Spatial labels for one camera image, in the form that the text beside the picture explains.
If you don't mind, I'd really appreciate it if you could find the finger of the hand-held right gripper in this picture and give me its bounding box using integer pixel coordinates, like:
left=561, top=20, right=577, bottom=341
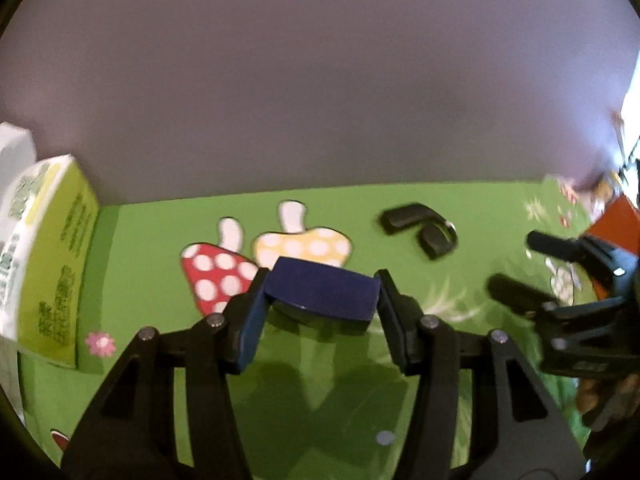
left=487, top=274, right=561, bottom=317
left=526, top=230, right=626, bottom=281

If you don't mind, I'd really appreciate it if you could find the green mushroom print mat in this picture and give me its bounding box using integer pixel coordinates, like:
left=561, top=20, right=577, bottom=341
left=15, top=180, right=626, bottom=476

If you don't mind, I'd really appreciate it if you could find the dark blue box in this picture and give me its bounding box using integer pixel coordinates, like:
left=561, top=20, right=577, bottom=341
left=262, top=256, right=382, bottom=336

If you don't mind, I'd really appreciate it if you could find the person's right hand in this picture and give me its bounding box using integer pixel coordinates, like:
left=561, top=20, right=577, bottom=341
left=575, top=376, right=640, bottom=433

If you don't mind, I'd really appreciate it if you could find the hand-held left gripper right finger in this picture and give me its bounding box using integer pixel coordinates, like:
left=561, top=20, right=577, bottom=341
left=372, top=269, right=586, bottom=480

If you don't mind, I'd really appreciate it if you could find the orange storage box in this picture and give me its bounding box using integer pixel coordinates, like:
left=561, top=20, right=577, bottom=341
left=582, top=194, right=640, bottom=261

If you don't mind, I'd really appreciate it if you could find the black bent item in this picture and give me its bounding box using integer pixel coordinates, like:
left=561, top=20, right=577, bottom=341
left=380, top=202, right=458, bottom=261

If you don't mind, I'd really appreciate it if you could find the yellow-green tissue pack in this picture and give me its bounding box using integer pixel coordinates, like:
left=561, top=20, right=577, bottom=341
left=0, top=121, right=102, bottom=426

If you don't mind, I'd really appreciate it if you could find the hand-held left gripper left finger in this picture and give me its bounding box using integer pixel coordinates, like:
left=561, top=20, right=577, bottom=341
left=62, top=266, right=273, bottom=480

